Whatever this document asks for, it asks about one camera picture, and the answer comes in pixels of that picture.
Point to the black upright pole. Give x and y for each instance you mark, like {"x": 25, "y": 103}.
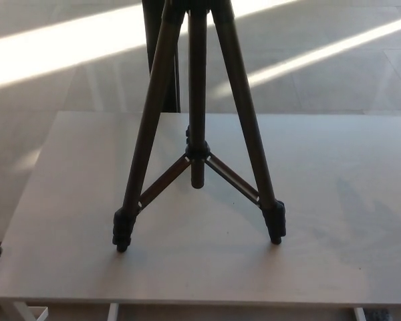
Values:
{"x": 172, "y": 90}

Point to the brown and black camera tripod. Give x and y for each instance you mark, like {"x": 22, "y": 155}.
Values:
{"x": 197, "y": 100}

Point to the white desk frame bar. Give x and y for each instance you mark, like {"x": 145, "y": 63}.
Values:
{"x": 360, "y": 315}
{"x": 23, "y": 311}
{"x": 112, "y": 312}

